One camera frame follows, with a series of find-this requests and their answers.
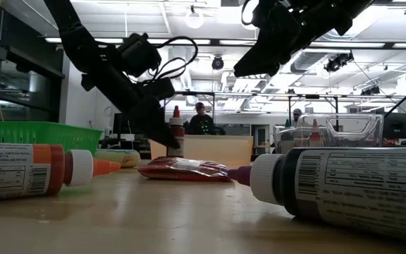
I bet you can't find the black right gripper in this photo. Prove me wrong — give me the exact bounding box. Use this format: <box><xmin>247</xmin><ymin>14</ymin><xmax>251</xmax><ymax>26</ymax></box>
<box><xmin>233</xmin><ymin>0</ymin><xmax>352</xmax><ymax>78</ymax></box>

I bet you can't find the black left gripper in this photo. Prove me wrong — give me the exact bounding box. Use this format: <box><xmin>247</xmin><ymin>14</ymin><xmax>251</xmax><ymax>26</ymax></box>
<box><xmin>81</xmin><ymin>61</ymin><xmax>181</xmax><ymax>150</ymax></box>

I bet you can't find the red-capped dropper bottle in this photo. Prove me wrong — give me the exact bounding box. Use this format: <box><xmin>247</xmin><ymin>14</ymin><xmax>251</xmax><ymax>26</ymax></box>
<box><xmin>167</xmin><ymin>105</ymin><xmax>186</xmax><ymax>159</ymax></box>
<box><xmin>308</xmin><ymin>119</ymin><xmax>323</xmax><ymax>148</ymax></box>

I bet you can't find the blue frosted donut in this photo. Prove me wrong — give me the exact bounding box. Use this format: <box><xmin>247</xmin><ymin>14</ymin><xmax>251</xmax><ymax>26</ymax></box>
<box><xmin>93</xmin><ymin>149</ymin><xmax>142</xmax><ymax>169</ymax></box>

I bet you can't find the orange dropper bottle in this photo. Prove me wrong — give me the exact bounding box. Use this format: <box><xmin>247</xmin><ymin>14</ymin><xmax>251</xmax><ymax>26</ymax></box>
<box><xmin>0</xmin><ymin>143</ymin><xmax>122</xmax><ymax>202</ymax></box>

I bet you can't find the purple dropper bottle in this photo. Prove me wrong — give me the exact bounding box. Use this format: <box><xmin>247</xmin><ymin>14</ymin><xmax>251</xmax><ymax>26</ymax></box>
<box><xmin>227</xmin><ymin>146</ymin><xmax>406</xmax><ymax>245</ymax></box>

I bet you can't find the black computer monitor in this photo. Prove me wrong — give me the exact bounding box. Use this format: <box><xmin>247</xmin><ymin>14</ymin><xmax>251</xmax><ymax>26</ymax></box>
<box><xmin>113</xmin><ymin>112</ymin><xmax>135</xmax><ymax>135</ymax></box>
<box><xmin>382</xmin><ymin>112</ymin><xmax>406</xmax><ymax>140</ymax></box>

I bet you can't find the person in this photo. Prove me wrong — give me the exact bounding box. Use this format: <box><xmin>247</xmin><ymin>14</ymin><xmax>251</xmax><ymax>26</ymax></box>
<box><xmin>187</xmin><ymin>102</ymin><xmax>215</xmax><ymax>135</ymax></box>
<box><xmin>292</xmin><ymin>108</ymin><xmax>303</xmax><ymax>127</ymax></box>

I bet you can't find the black ceiling spotlight cluster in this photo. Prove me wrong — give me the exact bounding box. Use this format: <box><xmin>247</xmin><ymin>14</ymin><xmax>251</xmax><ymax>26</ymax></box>
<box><xmin>324</xmin><ymin>52</ymin><xmax>355</xmax><ymax>73</ymax></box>

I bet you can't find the orange translucent plastic bin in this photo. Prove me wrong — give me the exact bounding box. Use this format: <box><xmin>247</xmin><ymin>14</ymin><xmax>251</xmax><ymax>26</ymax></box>
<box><xmin>149</xmin><ymin>135</ymin><xmax>254</xmax><ymax>167</ymax></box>

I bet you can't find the green plastic basket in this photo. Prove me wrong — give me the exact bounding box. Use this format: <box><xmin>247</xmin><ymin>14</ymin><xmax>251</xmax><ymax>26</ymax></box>
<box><xmin>0</xmin><ymin>121</ymin><xmax>104</xmax><ymax>156</ymax></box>

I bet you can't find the clear plastic bin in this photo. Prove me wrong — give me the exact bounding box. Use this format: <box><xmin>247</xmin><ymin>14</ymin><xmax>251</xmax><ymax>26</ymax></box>
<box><xmin>273</xmin><ymin>113</ymin><xmax>385</xmax><ymax>155</ymax></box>

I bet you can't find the black round hanging camera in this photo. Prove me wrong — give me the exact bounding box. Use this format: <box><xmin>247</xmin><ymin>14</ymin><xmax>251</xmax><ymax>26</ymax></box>
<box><xmin>211</xmin><ymin>55</ymin><xmax>225</xmax><ymax>71</ymax></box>

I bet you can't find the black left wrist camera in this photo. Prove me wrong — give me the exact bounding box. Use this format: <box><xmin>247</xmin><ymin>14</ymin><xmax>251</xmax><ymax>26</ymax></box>
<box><xmin>118</xmin><ymin>32</ymin><xmax>162</xmax><ymax>78</ymax></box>

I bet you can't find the white ring ceiling lamp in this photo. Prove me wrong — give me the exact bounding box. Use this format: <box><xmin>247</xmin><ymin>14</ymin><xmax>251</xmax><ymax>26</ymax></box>
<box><xmin>184</xmin><ymin>5</ymin><xmax>205</xmax><ymax>30</ymax></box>

